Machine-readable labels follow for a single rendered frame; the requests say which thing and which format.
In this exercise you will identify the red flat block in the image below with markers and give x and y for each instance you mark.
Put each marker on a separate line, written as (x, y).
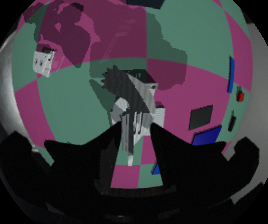
(240, 97)

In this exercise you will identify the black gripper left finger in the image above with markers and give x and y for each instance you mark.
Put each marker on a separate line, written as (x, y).
(96, 157)

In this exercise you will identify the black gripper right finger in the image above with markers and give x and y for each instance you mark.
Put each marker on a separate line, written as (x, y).
(176, 157)

